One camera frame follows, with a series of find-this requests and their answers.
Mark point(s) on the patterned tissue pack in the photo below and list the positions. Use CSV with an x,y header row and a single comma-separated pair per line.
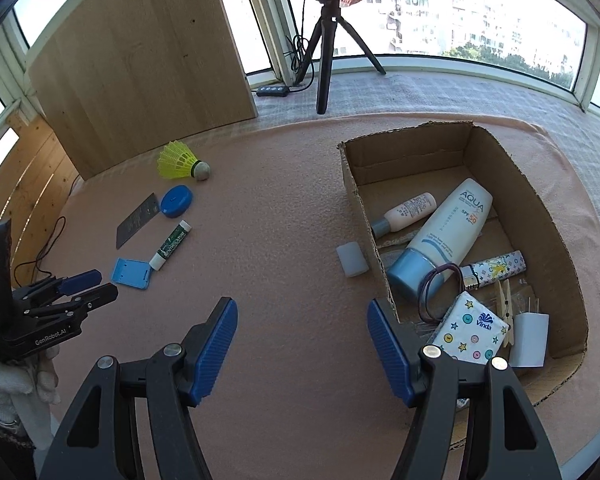
x,y
467,330

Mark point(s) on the cardboard box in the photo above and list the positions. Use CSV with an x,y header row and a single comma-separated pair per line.
x,y
415,160

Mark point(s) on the brown rubber band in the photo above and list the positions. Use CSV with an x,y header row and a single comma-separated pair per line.
x,y
422,295

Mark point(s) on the white window frame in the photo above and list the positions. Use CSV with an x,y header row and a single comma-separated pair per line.
x,y
270,35

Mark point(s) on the black card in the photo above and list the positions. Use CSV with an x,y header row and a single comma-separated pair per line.
x,y
137,220

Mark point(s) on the wooden clothespin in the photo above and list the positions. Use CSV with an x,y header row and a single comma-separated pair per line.
x,y
505,310

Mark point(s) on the green lip balm tube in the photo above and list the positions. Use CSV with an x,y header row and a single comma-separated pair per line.
x,y
172,244

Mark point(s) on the pine slat panel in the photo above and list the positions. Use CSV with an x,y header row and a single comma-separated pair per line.
x,y
25,185

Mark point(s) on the person's left forearm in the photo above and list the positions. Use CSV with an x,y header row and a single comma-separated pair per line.
x,y
5,455

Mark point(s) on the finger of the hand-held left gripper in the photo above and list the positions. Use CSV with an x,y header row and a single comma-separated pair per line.
x,y
82,280
100,294

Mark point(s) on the white sunscreen bottle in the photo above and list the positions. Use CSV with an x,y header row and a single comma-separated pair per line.
x,y
450,225

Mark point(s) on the grey eraser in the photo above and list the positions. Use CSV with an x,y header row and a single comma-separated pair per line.
x,y
352,259

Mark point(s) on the patterned lighter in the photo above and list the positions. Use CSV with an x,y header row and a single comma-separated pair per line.
x,y
500,266

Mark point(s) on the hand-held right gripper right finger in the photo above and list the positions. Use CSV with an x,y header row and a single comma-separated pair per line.
x,y
390,355

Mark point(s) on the person's left hand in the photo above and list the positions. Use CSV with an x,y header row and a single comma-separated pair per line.
x,y
25,380

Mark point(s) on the white charger plug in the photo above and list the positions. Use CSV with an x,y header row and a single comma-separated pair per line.
x,y
530,340

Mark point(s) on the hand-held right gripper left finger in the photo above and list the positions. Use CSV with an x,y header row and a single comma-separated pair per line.
x,y
215,350

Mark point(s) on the small white cream tube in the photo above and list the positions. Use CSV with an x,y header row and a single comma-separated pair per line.
x,y
410,210

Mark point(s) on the blue round lid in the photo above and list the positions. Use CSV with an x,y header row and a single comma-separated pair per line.
x,y
176,201

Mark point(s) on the light wooden board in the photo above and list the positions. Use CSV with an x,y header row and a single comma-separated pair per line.
x,y
140,60

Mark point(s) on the black tripod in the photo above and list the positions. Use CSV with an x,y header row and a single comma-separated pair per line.
x,y
325,70

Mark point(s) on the blue plastic phone stand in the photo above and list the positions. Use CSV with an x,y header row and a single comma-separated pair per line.
x,y
130,274

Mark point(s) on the yellow shuttlecock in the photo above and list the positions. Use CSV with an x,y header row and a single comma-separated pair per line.
x,y
175,160

